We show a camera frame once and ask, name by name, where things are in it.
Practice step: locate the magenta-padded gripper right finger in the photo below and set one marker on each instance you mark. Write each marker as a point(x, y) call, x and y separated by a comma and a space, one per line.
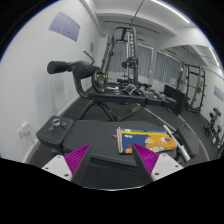
point(165, 165)

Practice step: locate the small wall sign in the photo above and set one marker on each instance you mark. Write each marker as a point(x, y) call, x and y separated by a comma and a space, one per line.
point(91, 47)

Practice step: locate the small purple wall poster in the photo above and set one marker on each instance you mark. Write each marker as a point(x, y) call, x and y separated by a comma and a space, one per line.
point(219, 93)

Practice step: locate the black seat pad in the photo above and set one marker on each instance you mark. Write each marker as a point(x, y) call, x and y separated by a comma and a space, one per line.
point(190, 141)

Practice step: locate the group of dumbbells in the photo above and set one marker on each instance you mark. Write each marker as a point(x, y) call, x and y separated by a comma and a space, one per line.
point(150, 92)

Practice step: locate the short ceiling light strip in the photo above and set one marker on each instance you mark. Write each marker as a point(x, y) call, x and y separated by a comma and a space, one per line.
point(214, 56)

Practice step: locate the small red object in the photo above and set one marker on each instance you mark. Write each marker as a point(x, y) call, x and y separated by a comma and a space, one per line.
point(114, 136)

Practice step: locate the grey power rack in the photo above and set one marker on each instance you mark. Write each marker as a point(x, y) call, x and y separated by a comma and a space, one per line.
point(135, 46)

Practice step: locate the large purple wall poster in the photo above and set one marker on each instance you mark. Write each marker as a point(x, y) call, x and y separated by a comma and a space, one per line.
point(65, 26)

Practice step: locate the black yellow weight plate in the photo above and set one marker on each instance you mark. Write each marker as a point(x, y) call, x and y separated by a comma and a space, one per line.
point(131, 62)
point(99, 81)

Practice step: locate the silver barbell collar clip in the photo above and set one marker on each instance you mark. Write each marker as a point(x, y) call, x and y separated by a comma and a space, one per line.
point(57, 124)

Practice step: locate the black padded workout bench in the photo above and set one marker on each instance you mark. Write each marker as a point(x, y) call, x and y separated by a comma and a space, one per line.
point(96, 136)

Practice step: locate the white wall outlet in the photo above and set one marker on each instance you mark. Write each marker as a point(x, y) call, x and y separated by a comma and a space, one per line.
point(22, 130)

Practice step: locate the silver barbell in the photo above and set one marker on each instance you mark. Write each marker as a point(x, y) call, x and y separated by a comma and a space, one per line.
point(176, 143)

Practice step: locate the dumbbell rack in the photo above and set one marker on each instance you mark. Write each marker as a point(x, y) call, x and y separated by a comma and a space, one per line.
point(215, 125)

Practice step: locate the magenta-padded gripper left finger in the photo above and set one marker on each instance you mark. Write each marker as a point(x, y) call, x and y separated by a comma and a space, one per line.
point(58, 165)

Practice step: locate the grey window curtain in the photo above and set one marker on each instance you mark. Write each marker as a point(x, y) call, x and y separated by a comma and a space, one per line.
point(168, 68)
point(145, 60)

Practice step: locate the black box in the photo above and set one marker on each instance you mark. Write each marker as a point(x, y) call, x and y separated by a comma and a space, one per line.
point(175, 98)

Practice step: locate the long ceiling light strip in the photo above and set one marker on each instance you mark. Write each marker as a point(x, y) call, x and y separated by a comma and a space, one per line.
point(171, 10)

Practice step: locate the black roller pad bench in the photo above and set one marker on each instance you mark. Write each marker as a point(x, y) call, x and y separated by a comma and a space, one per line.
point(113, 96)

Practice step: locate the blue orange printed towel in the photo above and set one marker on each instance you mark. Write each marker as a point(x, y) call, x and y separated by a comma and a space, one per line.
point(146, 139)

